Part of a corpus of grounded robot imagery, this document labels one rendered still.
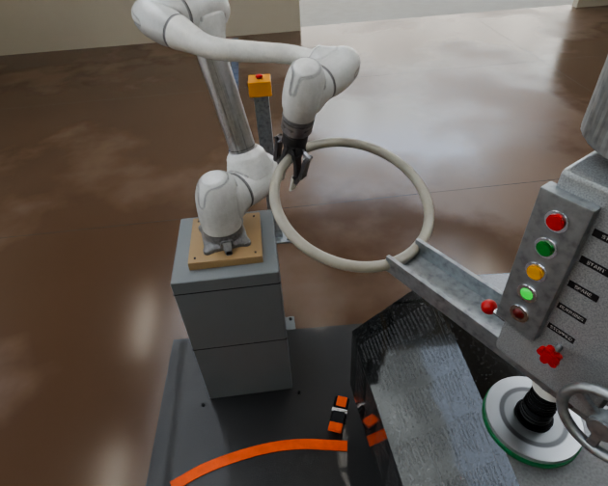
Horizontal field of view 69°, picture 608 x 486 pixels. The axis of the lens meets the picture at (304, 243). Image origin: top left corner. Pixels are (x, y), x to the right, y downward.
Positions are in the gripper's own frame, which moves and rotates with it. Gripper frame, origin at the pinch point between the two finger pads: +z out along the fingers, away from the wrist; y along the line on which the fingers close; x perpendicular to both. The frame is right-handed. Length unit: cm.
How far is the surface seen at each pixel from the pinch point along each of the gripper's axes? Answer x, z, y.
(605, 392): -32, -46, 84
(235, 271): -20.3, 37.9, -2.1
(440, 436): -29, 13, 81
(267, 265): -10.9, 36.3, 5.1
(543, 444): -23, -8, 95
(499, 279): 26, 10, 71
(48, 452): -108, 124, -29
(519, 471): -30, -3, 95
